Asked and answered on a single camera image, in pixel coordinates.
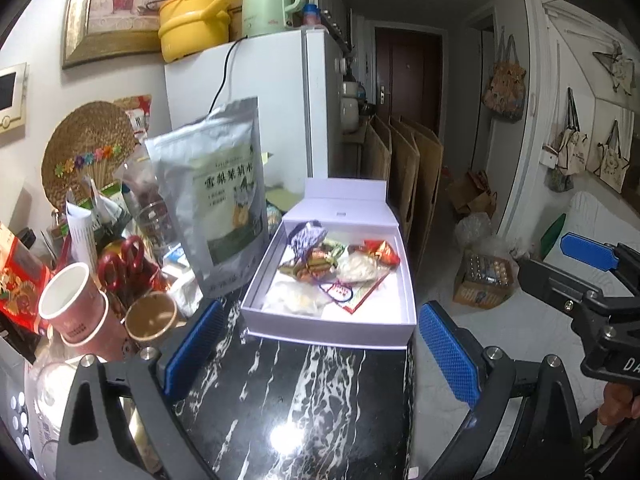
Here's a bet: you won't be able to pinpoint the beige mug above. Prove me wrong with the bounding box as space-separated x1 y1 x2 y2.
124 290 189 356

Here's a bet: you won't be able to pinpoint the black power cable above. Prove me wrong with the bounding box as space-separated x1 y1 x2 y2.
207 37 249 114

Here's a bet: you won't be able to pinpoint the yellow pot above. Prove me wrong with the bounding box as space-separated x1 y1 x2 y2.
158 0 244 64

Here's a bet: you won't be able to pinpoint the red printed card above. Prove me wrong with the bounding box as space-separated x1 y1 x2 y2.
115 94 153 136

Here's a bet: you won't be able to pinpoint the round woven straw fan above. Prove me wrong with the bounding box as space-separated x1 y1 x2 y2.
41 101 137 206

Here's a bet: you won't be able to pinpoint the gold framed flower picture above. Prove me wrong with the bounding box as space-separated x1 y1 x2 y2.
62 0 187 69

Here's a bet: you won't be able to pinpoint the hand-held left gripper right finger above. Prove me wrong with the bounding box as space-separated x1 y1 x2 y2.
416 301 586 480

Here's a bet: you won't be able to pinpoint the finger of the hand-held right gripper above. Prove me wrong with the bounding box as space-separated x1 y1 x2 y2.
517 258 621 341
560 232 640 286

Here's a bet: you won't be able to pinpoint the bundle of colourful candy packets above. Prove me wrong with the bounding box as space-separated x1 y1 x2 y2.
279 242 346 282

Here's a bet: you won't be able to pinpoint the beige printed tote bag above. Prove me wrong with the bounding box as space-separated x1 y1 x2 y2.
587 120 631 194
542 87 591 194

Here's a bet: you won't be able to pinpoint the crumpled brown paper bags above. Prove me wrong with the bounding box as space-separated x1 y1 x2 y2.
447 170 499 219

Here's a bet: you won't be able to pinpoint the long red white snack packet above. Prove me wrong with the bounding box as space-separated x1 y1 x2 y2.
320 274 397 314

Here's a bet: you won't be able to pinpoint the flat brown cardboard sheet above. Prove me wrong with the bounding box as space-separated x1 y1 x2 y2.
410 127 445 262
360 115 393 183
387 117 422 246

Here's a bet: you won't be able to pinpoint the green flat object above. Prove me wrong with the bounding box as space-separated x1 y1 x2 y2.
540 212 569 261

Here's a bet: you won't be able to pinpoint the rolled white paper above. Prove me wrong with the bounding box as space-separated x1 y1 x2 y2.
66 200 99 271

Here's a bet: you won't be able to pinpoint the clear plastic bag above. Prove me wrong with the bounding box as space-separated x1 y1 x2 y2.
455 212 494 249

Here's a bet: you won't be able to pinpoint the green electric kettle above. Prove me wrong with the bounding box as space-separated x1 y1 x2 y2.
242 0 310 39

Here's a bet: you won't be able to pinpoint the dark brown door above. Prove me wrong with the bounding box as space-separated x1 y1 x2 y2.
375 27 444 136

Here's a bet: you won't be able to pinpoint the star shaped wall decoration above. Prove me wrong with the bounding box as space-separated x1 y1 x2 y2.
592 42 636 96

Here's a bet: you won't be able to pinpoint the purple patterned pouch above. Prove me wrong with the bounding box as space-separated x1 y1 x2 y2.
287 220 329 261

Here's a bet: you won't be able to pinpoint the printed cardboard box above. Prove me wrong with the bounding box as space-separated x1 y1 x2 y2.
452 250 521 309

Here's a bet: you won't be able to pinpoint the white refrigerator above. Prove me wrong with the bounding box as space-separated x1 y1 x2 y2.
165 27 346 187

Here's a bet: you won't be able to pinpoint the red orange snack bag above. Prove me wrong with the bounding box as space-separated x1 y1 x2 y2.
0 225 54 334

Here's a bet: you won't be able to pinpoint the silver stand-up pouch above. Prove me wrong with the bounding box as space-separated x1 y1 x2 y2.
145 96 269 297

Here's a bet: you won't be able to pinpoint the green paper envelope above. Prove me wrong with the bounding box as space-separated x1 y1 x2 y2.
265 185 306 216

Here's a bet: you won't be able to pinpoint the white wall intercom panel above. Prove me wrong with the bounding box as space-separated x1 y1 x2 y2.
0 62 29 136

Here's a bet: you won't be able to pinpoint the crumpled white tissue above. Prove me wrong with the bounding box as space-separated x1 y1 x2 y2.
167 267 206 319

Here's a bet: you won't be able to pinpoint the green white carton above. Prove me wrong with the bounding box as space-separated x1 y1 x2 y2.
82 180 134 226

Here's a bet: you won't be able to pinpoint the white puff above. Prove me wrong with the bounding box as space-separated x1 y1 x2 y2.
262 280 331 319
337 252 391 282

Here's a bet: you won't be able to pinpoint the brown patterned tote bag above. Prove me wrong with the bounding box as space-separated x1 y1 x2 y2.
482 35 526 124

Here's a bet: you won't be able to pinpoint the red handled scissors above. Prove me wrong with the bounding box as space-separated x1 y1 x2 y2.
97 235 146 291

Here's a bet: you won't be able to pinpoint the lavender gift box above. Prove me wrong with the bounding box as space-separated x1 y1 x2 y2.
240 177 419 351

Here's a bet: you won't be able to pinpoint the white wall cabinet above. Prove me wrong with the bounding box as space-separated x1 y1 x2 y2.
315 0 354 46

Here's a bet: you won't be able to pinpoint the clear drinking glass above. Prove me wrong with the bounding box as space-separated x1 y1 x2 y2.
135 202 176 251

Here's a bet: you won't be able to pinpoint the person's right hand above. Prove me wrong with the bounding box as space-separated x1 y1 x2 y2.
597 381 640 427

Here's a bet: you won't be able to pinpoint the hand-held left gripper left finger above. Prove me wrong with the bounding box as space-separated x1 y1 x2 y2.
55 299 227 480

